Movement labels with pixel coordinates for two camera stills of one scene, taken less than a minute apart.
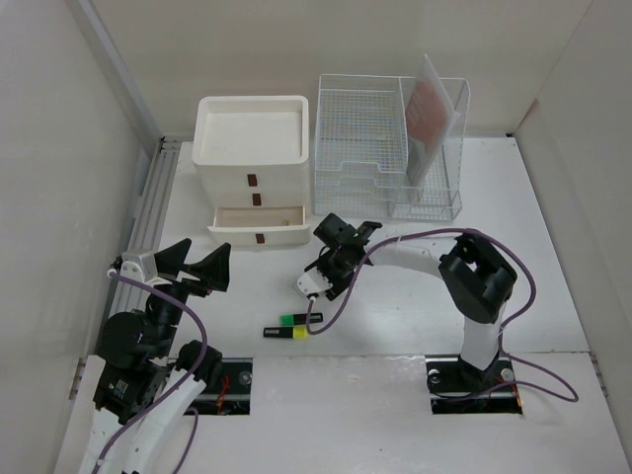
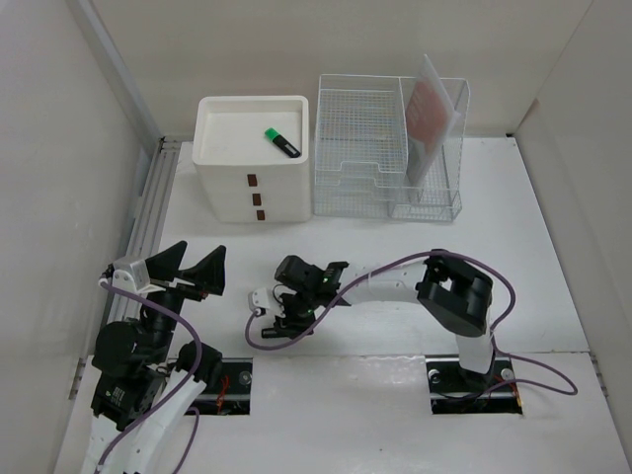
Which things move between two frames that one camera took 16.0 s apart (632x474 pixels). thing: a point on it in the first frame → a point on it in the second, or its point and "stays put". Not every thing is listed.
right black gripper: x=339 y=285 → x=293 y=325
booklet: x=430 y=118 stays put
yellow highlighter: x=296 y=332 stays put
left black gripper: x=212 y=270 stays put
